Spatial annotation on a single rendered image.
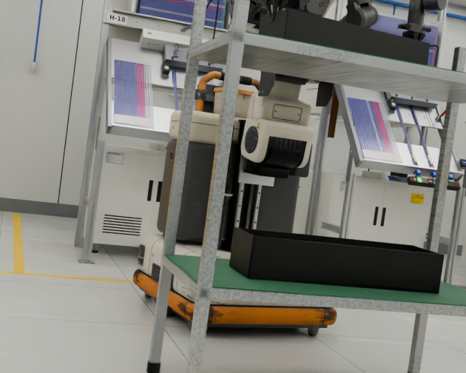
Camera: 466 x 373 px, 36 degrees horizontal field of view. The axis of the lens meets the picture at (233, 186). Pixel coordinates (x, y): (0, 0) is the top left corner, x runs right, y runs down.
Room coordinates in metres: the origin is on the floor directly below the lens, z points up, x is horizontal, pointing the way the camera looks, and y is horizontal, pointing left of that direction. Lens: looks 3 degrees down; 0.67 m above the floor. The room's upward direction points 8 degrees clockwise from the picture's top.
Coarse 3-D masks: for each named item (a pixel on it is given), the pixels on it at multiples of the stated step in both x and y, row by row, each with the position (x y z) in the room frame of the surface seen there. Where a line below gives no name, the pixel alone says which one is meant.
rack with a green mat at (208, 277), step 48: (240, 0) 1.69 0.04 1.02; (192, 48) 2.07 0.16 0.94; (240, 48) 1.69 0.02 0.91; (288, 48) 1.73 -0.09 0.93; (336, 48) 1.77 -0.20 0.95; (192, 96) 2.10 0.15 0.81; (432, 96) 2.26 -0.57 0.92; (432, 240) 2.35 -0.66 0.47; (192, 288) 1.75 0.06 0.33; (240, 288) 1.73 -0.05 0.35; (288, 288) 1.81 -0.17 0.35; (336, 288) 1.91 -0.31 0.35; (192, 336) 1.69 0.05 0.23
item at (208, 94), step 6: (210, 84) 3.20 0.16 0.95; (198, 90) 3.08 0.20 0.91; (204, 90) 3.08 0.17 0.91; (210, 90) 3.19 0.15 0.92; (198, 96) 3.08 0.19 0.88; (204, 96) 3.08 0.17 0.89; (210, 96) 3.14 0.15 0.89; (204, 102) 3.14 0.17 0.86; (210, 102) 3.14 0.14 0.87; (204, 108) 3.14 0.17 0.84; (210, 108) 3.15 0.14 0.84
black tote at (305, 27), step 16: (288, 16) 2.25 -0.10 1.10; (304, 16) 2.28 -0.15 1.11; (320, 16) 2.30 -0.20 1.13; (272, 32) 2.32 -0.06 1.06; (288, 32) 2.25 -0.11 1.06; (304, 32) 2.28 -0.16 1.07; (320, 32) 2.31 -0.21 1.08; (336, 32) 2.33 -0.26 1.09; (352, 32) 2.36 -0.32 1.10; (368, 32) 2.39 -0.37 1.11; (384, 32) 2.42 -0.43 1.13; (352, 48) 2.36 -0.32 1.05; (368, 48) 2.39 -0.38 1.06; (384, 48) 2.42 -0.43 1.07; (400, 48) 2.45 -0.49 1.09; (416, 48) 2.48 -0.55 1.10
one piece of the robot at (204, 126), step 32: (192, 128) 2.85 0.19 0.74; (192, 160) 2.85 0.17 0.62; (192, 192) 2.86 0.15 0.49; (256, 192) 2.94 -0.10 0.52; (288, 192) 3.06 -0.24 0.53; (160, 224) 3.01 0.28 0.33; (192, 224) 2.87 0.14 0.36; (224, 224) 2.86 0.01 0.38; (256, 224) 2.94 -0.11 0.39; (288, 224) 3.07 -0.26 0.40
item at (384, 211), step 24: (336, 192) 4.49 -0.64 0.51; (360, 192) 4.54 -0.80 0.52; (384, 192) 4.59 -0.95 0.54; (408, 192) 4.64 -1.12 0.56; (336, 216) 4.50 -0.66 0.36; (360, 216) 4.55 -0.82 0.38; (384, 216) 4.60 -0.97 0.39; (408, 216) 4.65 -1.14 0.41; (384, 240) 4.61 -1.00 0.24; (408, 240) 4.66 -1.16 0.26
